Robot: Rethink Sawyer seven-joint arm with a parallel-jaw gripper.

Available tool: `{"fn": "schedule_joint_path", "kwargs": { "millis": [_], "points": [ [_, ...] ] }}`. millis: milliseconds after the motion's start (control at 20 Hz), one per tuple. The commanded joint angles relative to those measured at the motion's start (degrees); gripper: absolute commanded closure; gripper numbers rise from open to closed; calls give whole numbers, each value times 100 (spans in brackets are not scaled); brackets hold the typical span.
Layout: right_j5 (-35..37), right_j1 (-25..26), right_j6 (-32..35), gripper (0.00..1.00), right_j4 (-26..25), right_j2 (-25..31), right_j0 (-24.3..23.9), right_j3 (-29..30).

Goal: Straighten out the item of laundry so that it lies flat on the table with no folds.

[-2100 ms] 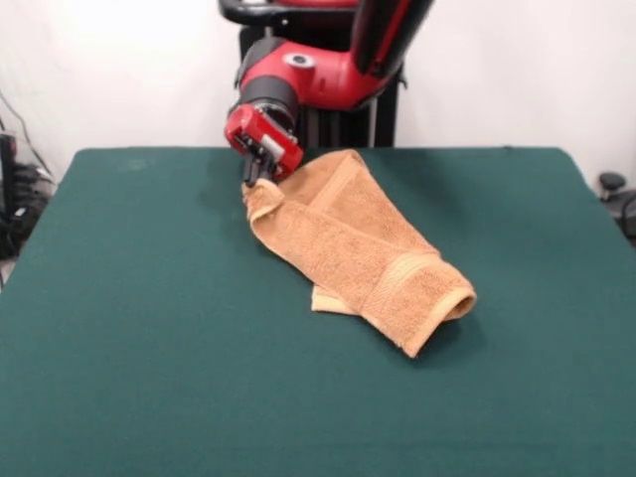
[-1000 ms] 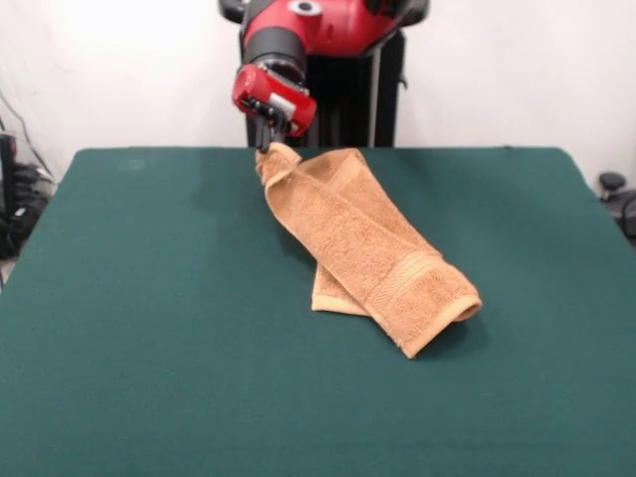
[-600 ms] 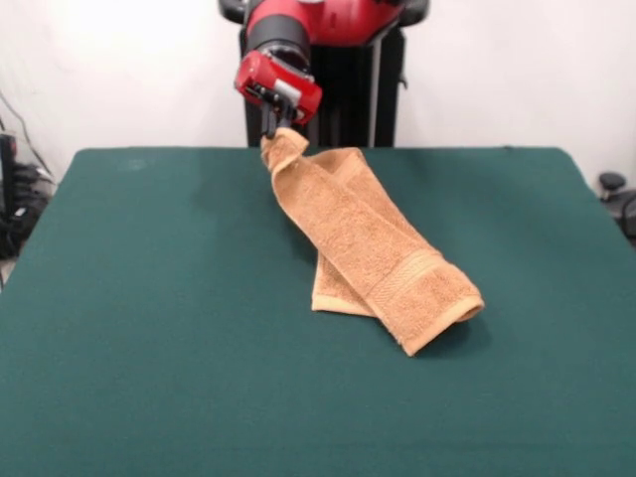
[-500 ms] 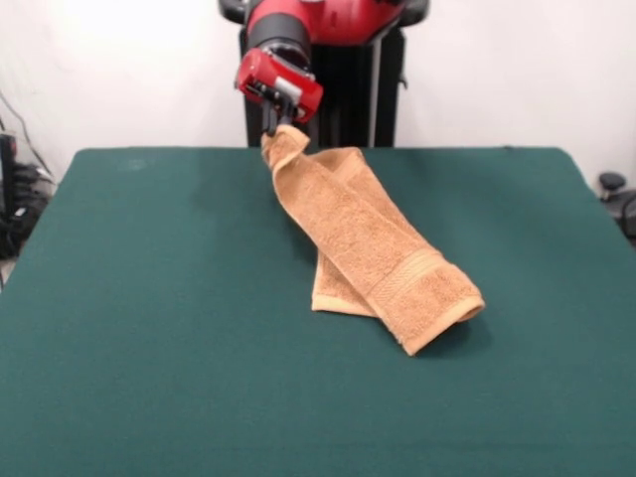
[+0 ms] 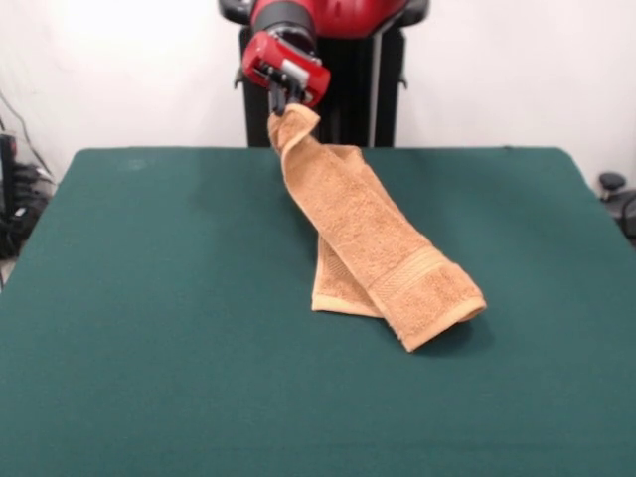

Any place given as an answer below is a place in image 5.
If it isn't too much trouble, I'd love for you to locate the black box device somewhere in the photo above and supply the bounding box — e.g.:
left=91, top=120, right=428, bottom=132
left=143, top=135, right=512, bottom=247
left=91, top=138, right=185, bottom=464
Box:
left=0, top=132, right=19, bottom=220

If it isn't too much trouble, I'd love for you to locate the grey cable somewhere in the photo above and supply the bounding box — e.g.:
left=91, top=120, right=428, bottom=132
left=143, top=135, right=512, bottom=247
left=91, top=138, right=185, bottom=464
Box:
left=0, top=91, right=56, bottom=180

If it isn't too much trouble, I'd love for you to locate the dark green table cloth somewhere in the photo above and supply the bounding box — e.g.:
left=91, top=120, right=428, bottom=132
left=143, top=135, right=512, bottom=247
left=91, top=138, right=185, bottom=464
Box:
left=0, top=146, right=636, bottom=477

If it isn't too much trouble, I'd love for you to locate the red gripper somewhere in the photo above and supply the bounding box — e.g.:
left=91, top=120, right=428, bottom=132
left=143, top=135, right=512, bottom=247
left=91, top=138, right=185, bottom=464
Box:
left=240, top=32, right=332, bottom=117

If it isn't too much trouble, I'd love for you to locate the orange terry towel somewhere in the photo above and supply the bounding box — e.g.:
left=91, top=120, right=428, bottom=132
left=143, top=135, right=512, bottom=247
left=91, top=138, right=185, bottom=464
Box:
left=267, top=102, right=487, bottom=354

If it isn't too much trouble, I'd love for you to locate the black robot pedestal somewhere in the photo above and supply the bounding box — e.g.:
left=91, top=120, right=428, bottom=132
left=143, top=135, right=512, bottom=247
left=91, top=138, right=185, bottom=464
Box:
left=217, top=0, right=429, bottom=149

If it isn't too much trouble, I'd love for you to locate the black cable bundle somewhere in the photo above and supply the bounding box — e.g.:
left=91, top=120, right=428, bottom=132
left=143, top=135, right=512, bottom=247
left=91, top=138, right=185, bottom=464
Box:
left=0, top=163, right=57, bottom=259

